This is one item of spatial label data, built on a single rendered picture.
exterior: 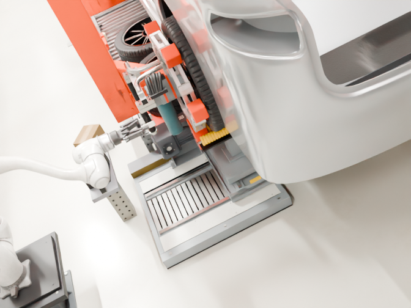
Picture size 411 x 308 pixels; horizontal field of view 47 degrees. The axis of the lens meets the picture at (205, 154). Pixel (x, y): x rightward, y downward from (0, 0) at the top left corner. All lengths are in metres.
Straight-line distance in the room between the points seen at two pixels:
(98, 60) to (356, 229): 1.75
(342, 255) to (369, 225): 0.24
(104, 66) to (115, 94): 0.19
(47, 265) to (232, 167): 1.20
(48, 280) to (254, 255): 1.14
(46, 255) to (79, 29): 1.29
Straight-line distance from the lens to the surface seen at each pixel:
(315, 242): 2.68
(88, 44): 2.85
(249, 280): 2.63
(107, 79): 2.95
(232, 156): 2.92
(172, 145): 3.04
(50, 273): 2.79
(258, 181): 2.83
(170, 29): 2.39
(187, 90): 2.30
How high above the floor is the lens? 2.18
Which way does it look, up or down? 40 degrees down
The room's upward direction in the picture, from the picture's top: 24 degrees counter-clockwise
